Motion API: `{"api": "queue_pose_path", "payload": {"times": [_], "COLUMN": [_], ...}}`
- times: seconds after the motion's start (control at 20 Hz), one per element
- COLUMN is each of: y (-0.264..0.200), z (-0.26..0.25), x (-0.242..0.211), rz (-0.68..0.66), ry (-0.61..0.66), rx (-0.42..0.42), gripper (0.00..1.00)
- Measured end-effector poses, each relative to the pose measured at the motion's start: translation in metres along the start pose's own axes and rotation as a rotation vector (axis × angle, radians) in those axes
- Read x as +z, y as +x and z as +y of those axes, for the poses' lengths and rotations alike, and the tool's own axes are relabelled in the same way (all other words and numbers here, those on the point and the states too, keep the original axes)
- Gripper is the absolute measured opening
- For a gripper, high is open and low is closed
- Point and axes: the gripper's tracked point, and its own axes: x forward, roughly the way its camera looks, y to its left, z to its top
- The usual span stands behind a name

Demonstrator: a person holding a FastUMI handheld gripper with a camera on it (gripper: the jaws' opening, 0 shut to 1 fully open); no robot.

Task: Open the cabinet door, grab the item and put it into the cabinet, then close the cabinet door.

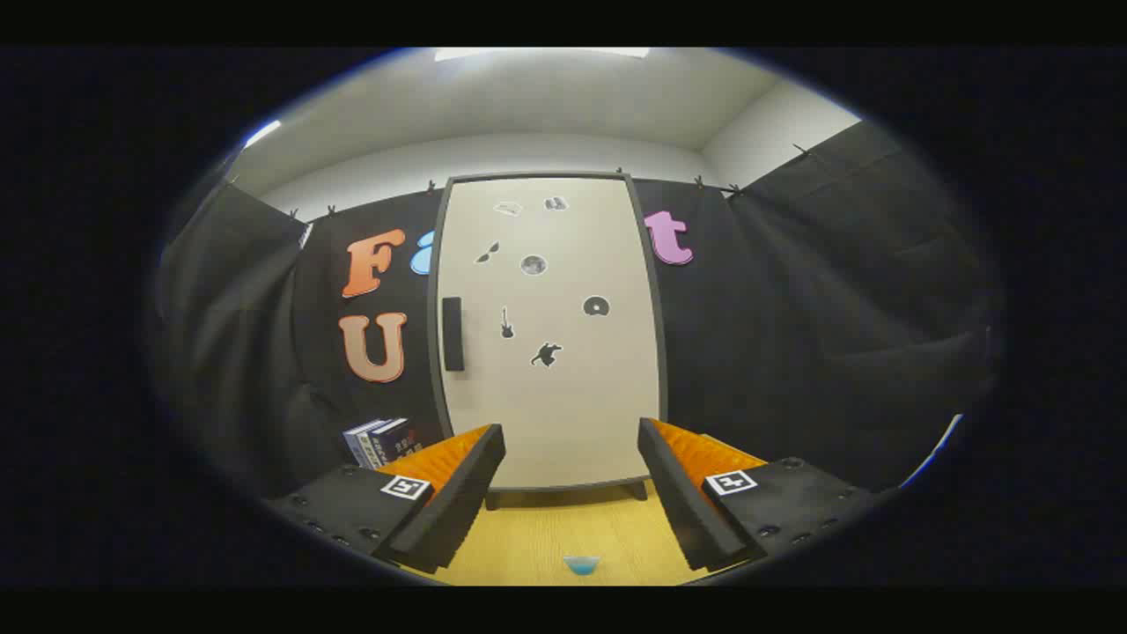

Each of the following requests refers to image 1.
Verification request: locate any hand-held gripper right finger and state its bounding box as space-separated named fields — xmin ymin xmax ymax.
xmin=637 ymin=417 xmax=877 ymax=573

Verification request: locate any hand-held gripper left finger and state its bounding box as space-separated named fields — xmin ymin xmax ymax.
xmin=264 ymin=424 xmax=507 ymax=575

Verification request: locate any beige cabinet door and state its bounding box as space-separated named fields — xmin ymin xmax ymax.
xmin=438 ymin=176 xmax=661 ymax=488

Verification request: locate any black door handle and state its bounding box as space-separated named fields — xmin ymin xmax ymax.
xmin=442 ymin=297 xmax=465 ymax=372

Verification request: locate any dark blue book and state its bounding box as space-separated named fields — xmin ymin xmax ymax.
xmin=370 ymin=418 xmax=422 ymax=466

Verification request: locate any blue and white book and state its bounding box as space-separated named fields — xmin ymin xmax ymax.
xmin=343 ymin=419 xmax=388 ymax=468

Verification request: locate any grey cabinet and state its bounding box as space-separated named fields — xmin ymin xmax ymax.
xmin=427 ymin=172 xmax=670 ymax=512

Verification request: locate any black backdrop cloth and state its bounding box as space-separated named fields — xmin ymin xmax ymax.
xmin=154 ymin=119 xmax=1005 ymax=503

